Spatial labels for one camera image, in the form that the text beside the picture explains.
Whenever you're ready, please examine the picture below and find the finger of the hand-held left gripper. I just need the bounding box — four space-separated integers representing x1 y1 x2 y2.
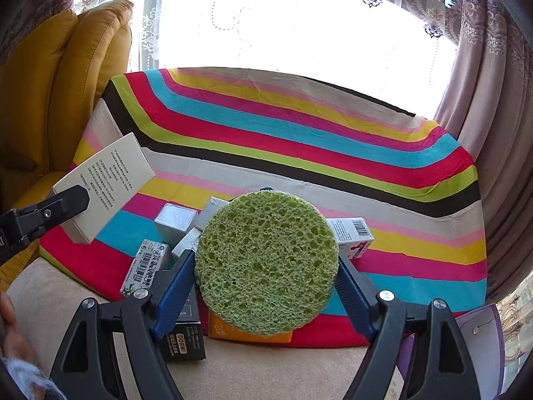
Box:
14 185 91 242

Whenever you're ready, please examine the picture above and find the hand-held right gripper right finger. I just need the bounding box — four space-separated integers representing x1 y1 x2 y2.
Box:
333 254 481 400

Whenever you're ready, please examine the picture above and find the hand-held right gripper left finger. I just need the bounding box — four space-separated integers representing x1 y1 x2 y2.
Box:
50 250 196 400

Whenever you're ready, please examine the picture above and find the white box with small emblem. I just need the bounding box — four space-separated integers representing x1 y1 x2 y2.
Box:
172 229 205 259

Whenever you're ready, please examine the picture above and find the cream cardboard box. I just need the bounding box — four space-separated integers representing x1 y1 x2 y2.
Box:
53 132 156 244

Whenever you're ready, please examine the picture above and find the round green sponge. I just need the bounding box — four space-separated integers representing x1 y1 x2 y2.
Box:
194 192 339 336

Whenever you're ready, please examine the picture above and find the purple storage box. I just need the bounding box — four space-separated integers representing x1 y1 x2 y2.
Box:
395 304 506 400

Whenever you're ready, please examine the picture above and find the person's left hand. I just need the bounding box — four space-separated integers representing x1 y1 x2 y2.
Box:
0 292 38 367

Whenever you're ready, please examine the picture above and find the green and white barcode box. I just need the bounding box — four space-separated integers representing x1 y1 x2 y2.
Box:
120 239 171 299

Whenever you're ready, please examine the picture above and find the black box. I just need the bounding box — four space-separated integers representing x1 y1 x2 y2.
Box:
160 283 207 362

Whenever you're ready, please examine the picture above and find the orange box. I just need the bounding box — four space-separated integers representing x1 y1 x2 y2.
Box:
208 312 294 344

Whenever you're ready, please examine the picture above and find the white and red barcode box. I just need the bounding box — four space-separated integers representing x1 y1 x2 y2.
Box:
327 217 374 260

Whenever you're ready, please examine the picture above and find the silver box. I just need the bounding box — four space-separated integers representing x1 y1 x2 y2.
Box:
155 203 198 247

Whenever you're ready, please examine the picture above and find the plain white box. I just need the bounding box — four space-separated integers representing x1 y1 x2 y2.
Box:
194 197 232 232

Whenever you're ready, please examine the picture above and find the beige plush cover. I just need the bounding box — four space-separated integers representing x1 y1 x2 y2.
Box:
8 254 413 400

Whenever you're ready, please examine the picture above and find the yellow leather sofa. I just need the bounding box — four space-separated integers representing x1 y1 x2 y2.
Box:
0 0 134 292

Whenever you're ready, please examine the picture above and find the striped colourful blanket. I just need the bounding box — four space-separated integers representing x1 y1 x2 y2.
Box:
38 67 488 348

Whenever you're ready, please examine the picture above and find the white lace curtain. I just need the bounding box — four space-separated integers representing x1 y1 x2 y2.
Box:
75 0 463 71

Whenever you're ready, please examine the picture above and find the pink patterned curtain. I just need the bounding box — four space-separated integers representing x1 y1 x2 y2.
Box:
433 0 533 301

